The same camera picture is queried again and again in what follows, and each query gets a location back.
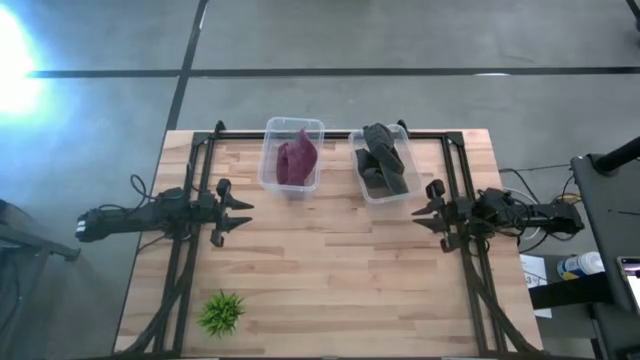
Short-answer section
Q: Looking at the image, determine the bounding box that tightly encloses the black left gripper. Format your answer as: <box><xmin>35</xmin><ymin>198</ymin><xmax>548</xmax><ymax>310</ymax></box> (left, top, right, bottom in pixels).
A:
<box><xmin>197</xmin><ymin>177</ymin><xmax>256</xmax><ymax>249</ymax></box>

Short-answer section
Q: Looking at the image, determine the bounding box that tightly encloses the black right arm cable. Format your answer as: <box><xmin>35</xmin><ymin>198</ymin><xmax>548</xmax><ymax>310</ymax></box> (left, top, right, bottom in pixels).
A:
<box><xmin>498</xmin><ymin>164</ymin><xmax>574</xmax><ymax>202</ymax></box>

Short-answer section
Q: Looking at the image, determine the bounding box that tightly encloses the clear plastic bin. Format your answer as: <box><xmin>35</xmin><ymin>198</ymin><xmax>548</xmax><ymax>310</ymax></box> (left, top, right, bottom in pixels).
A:
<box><xmin>347</xmin><ymin>123</ymin><xmax>424</xmax><ymax>206</ymax></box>
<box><xmin>256</xmin><ymin>115</ymin><xmax>327</xmax><ymax>194</ymax></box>

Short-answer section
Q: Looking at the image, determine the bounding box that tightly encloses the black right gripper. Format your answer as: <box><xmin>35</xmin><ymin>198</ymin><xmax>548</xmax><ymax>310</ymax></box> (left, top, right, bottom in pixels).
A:
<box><xmin>410</xmin><ymin>178</ymin><xmax>475</xmax><ymax>254</ymax></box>

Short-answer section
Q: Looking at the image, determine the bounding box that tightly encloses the black pole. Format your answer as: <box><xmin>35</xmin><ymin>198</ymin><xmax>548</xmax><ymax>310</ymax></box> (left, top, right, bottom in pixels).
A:
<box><xmin>591</xmin><ymin>134</ymin><xmax>640</xmax><ymax>175</ymax></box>

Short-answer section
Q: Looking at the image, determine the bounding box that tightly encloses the dark stand leg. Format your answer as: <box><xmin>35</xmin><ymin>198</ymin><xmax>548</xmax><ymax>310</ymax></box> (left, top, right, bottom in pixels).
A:
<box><xmin>0</xmin><ymin>198</ymin><xmax>82</xmax><ymax>263</ymax></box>

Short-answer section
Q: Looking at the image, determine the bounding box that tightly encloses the smartphone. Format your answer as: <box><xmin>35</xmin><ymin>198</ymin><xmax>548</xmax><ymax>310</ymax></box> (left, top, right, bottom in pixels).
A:
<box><xmin>616</xmin><ymin>255</ymin><xmax>640</xmax><ymax>314</ymax></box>

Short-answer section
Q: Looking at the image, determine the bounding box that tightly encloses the white cable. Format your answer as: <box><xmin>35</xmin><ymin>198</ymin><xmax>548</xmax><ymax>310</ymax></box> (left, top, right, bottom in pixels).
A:
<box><xmin>503</xmin><ymin>186</ymin><xmax>543</xmax><ymax>242</ymax></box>

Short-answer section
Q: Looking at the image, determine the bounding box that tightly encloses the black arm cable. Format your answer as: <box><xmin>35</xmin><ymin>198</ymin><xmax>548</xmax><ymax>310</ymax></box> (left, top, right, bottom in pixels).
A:
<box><xmin>498</xmin><ymin>164</ymin><xmax>574</xmax><ymax>202</ymax></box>
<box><xmin>128</xmin><ymin>173</ymin><xmax>152</xmax><ymax>202</ymax></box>

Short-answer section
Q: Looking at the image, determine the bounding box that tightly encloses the grey side table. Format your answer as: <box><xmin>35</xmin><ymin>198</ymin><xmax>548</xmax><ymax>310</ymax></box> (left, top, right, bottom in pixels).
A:
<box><xmin>569</xmin><ymin>151</ymin><xmax>640</xmax><ymax>360</ymax></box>

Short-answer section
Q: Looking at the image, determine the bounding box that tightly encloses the black aluminium table frame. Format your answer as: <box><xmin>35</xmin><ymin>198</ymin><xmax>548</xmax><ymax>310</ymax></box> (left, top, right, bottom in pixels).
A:
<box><xmin>113</xmin><ymin>118</ymin><xmax>547</xmax><ymax>360</ymax></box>

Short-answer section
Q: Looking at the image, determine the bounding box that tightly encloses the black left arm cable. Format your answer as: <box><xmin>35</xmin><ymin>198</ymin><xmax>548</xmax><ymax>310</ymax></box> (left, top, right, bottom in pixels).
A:
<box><xmin>128</xmin><ymin>173</ymin><xmax>152</xmax><ymax>202</ymax></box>

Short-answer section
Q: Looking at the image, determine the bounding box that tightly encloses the small green artificial plant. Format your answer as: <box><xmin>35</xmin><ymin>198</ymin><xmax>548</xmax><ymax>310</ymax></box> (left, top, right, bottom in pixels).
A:
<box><xmin>196</xmin><ymin>289</ymin><xmax>248</xmax><ymax>339</ymax></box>

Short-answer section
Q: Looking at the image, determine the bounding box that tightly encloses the white canister with blue label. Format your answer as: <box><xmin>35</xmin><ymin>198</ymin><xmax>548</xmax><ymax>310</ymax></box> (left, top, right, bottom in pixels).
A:
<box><xmin>555</xmin><ymin>250</ymin><xmax>606</xmax><ymax>282</ymax></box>

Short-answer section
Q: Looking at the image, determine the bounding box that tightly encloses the white paper sheet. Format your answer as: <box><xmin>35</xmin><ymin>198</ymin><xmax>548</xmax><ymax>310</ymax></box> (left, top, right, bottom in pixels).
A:
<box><xmin>519</xmin><ymin>253</ymin><xmax>554</xmax><ymax>320</ymax></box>

